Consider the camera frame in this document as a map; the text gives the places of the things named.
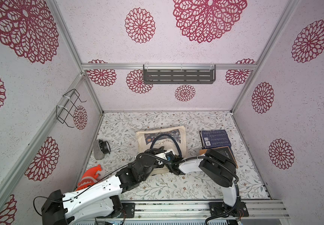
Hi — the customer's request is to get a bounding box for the cream canvas tote bag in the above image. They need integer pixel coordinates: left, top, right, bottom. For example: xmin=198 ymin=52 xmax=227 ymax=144
xmin=136 ymin=126 xmax=186 ymax=176

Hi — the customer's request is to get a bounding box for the blue book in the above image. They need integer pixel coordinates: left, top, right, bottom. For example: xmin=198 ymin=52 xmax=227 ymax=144
xmin=199 ymin=130 xmax=232 ymax=149

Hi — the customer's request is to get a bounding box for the black orange spine book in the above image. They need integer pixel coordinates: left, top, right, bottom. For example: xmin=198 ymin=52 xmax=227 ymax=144
xmin=199 ymin=146 xmax=238 ymax=168

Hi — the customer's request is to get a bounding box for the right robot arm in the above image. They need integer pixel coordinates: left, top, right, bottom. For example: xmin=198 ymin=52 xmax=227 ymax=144
xmin=165 ymin=146 xmax=240 ymax=208

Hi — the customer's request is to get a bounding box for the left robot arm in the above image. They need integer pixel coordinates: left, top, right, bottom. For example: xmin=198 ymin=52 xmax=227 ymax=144
xmin=41 ymin=151 xmax=177 ymax=225

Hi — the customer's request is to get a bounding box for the red toy figure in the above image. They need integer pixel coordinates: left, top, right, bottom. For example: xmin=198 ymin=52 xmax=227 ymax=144
xmin=76 ymin=165 xmax=103 ymax=191

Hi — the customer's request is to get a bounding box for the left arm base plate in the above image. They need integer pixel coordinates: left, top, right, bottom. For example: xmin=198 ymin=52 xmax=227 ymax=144
xmin=100 ymin=202 xmax=136 ymax=219

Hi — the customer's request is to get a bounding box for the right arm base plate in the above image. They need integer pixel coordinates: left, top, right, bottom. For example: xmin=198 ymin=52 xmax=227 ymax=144
xmin=209 ymin=201 xmax=249 ymax=218

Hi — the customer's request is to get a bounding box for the black wire wall rack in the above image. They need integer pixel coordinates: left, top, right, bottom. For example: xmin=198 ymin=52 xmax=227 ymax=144
xmin=55 ymin=89 xmax=86 ymax=128

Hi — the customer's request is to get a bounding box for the grey slotted wall shelf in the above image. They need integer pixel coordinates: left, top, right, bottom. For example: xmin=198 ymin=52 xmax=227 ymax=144
xmin=142 ymin=64 xmax=216 ymax=84

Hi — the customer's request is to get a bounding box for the aluminium rail frame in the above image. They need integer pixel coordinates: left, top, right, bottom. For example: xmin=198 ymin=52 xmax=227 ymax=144
xmin=77 ymin=199 xmax=290 ymax=225

